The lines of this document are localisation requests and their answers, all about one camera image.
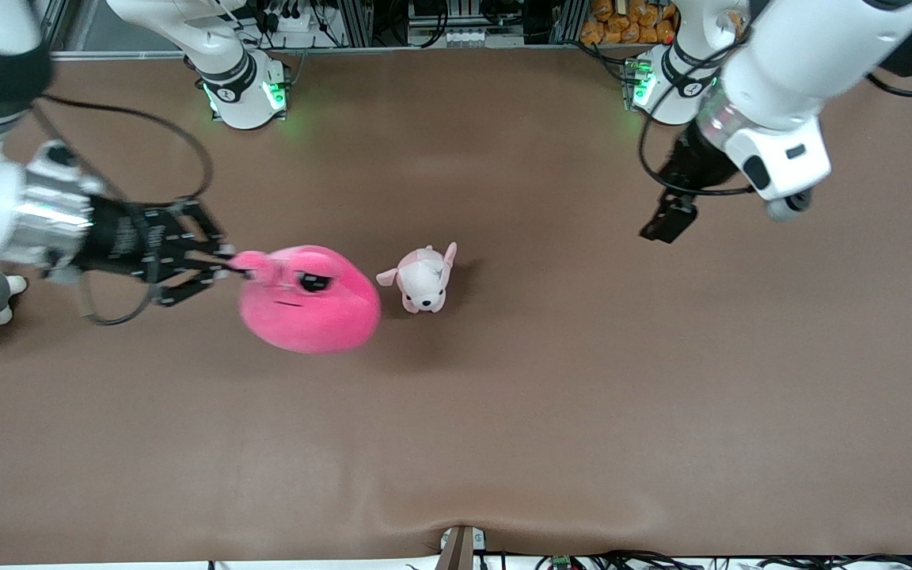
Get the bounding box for bright pink round plush toy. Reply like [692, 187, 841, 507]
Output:
[230, 245, 382, 355]

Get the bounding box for brown table mat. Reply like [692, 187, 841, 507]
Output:
[0, 47, 912, 566]

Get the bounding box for orange snack packets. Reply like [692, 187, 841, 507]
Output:
[580, 0, 678, 46]

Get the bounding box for white power strip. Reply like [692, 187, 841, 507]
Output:
[262, 4, 316, 34]

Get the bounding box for pale pink plush dog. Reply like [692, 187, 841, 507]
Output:
[376, 242, 458, 315]

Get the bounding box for black right gripper cable loop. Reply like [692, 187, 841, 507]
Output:
[78, 273, 162, 327]

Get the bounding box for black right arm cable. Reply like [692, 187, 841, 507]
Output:
[32, 93, 215, 208]

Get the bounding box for black cable bundle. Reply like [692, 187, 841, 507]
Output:
[535, 549, 912, 570]

